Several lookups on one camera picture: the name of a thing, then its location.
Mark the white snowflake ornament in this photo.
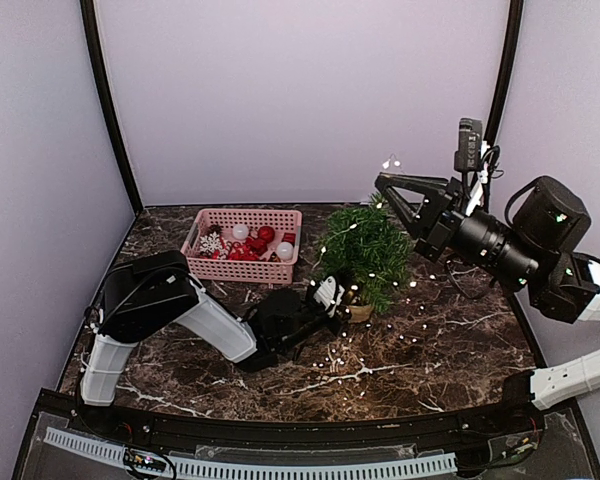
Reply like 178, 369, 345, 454
199, 232, 224, 257

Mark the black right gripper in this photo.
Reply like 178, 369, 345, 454
376, 171, 543, 290

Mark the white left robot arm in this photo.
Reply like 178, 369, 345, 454
79, 250, 351, 436

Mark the white slotted cable duct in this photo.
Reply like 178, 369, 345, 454
42, 428, 459, 480

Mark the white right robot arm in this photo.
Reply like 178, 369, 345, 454
375, 173, 600, 324

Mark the white ball ornament right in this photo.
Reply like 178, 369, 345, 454
276, 241, 295, 261

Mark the fairy light string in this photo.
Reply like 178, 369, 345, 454
302, 155, 453, 386

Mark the small green christmas tree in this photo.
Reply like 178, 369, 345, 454
317, 193, 413, 314

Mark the beige tree pot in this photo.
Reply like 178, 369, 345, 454
341, 298, 374, 324

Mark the pink plastic basket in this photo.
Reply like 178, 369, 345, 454
181, 208, 302, 285

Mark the white ball ornament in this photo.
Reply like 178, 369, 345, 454
232, 224, 250, 242
276, 241, 295, 261

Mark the red ball ornament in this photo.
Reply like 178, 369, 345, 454
258, 226, 276, 244

